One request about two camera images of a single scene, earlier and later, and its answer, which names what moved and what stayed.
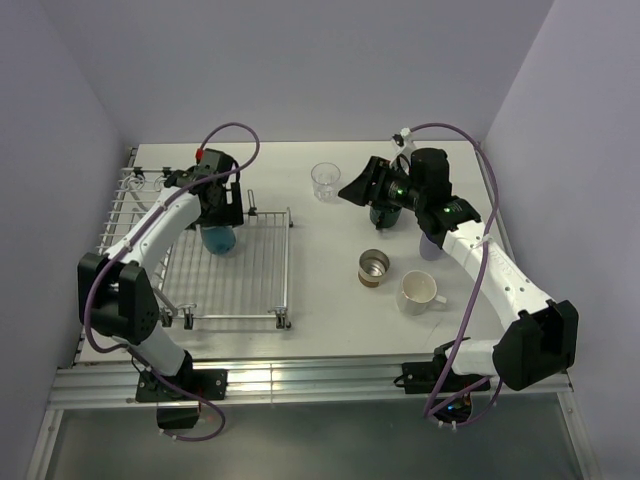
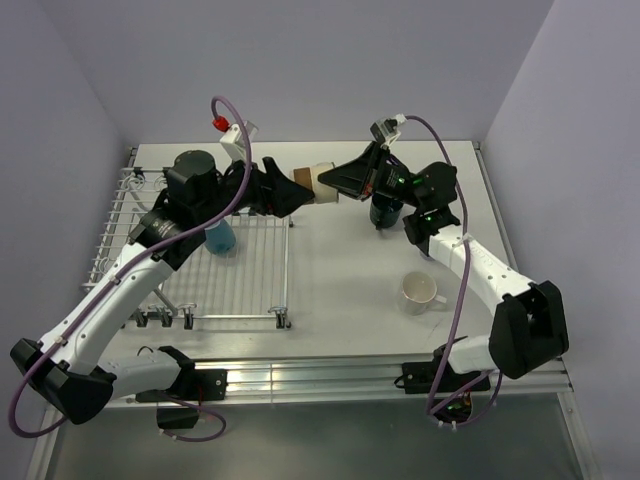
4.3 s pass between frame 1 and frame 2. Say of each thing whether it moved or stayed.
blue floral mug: stayed
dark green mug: stayed
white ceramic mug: stayed
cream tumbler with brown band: moved
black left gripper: moved
